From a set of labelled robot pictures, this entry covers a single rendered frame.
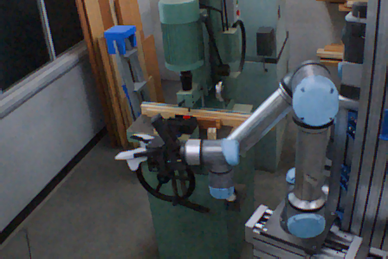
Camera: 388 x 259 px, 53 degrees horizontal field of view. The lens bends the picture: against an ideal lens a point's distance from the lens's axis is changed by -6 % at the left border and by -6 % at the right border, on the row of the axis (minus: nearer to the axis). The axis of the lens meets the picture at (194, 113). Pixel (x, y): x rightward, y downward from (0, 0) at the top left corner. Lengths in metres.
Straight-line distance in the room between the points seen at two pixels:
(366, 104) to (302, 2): 2.79
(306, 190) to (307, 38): 3.05
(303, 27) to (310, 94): 3.12
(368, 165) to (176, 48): 0.92
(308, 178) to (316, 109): 0.24
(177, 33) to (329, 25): 2.54
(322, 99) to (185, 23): 0.87
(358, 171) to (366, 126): 0.18
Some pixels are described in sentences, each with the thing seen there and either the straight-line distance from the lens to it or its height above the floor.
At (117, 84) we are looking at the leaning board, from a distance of 3.34.
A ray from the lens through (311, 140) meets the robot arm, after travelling 1.13.
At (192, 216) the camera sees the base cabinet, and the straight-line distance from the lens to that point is 2.18.
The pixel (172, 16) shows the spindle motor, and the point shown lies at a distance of 1.75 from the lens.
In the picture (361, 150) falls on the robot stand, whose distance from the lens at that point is 1.46.
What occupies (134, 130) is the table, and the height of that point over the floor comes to 0.90.
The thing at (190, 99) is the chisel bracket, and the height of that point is 1.04.
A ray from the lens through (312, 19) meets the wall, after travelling 4.11.
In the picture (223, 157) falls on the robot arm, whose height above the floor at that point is 1.22.
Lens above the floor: 1.89
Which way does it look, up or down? 28 degrees down
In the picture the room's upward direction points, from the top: 6 degrees counter-clockwise
